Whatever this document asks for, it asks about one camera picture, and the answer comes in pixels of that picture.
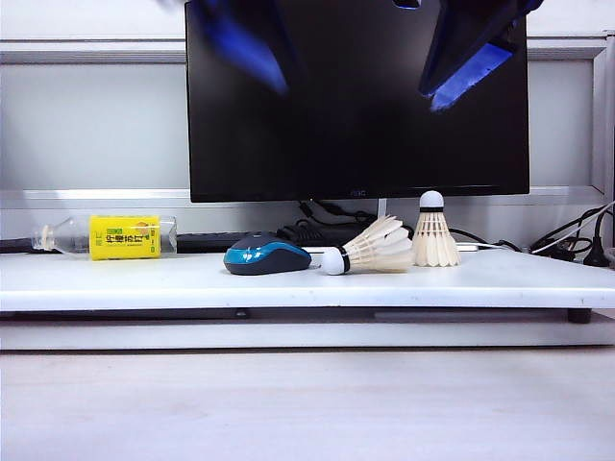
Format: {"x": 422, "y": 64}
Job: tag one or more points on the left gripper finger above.
{"x": 250, "y": 53}
{"x": 283, "y": 38}

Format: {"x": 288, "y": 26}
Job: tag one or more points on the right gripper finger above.
{"x": 461, "y": 43}
{"x": 473, "y": 72}

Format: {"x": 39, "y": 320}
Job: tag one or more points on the white feather shuttlecock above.
{"x": 435, "y": 240}
{"x": 375, "y": 249}

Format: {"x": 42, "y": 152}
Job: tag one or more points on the black AOC monitor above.
{"x": 336, "y": 144}

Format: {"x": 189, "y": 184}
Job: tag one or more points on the silver monitor stand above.
{"x": 382, "y": 211}

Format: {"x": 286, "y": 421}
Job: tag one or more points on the black power adapter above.
{"x": 307, "y": 234}

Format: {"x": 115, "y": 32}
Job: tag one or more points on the black keyboard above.
{"x": 206, "y": 240}

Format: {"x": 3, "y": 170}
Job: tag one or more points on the blue and black mouse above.
{"x": 269, "y": 257}

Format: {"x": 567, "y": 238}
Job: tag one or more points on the clear bottle yellow label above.
{"x": 125, "y": 237}

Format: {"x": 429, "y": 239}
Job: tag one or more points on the black power plug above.
{"x": 598, "y": 257}

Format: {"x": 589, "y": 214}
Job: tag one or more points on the white raised desk board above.
{"x": 192, "y": 283}

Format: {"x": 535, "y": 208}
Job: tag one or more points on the black rubber foot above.
{"x": 580, "y": 317}

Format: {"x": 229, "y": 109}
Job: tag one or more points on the white base slab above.
{"x": 288, "y": 336}

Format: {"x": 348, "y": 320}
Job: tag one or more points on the aluminium partition post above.
{"x": 599, "y": 120}

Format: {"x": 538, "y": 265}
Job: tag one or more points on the aluminium partition rail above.
{"x": 120, "y": 194}
{"x": 96, "y": 50}

